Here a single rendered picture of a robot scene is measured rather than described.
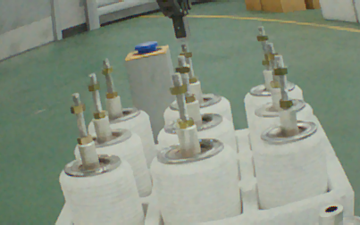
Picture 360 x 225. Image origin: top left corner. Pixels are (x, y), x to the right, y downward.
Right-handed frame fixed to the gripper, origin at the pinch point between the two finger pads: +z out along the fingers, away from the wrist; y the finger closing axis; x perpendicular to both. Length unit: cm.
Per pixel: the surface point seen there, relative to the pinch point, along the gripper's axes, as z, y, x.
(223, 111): 12.3, 2.0, 4.3
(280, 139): 10.6, 23.3, 16.2
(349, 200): 18.9, 26.2, 25.7
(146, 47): 4.0, -12.9, -10.7
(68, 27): 32, -437, -246
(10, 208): 37, -17, -58
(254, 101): 11.6, 1.2, 8.9
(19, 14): 0, -401, -285
